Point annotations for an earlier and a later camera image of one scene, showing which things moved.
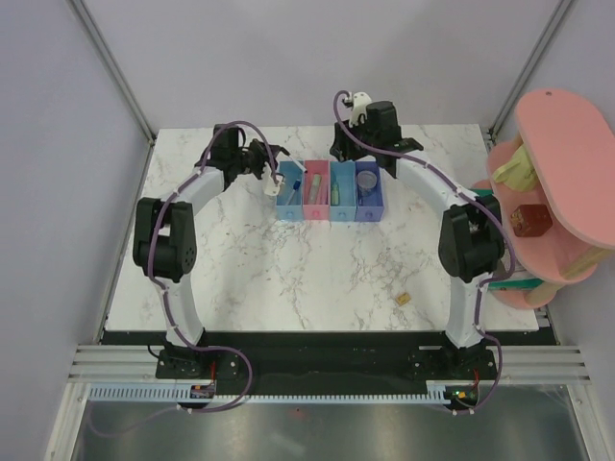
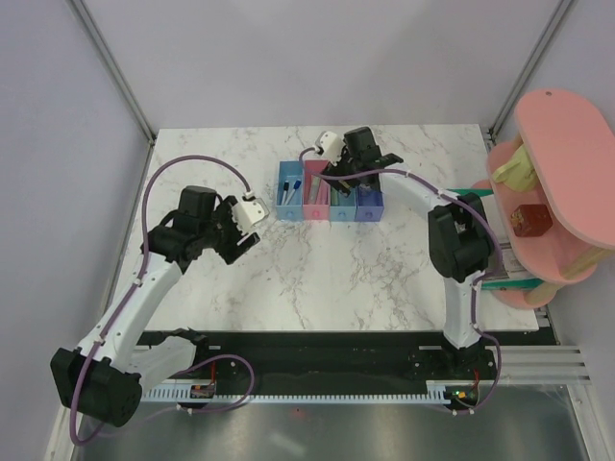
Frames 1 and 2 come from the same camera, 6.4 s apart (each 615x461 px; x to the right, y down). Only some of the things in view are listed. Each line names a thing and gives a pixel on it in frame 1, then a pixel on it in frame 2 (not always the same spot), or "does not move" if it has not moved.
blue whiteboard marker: [296, 186] does not move
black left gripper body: [255, 158] to [226, 232]
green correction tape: [315, 188] does not move
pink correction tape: [322, 195] does not move
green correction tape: [334, 194] does not move
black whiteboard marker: [298, 164] to [285, 189]
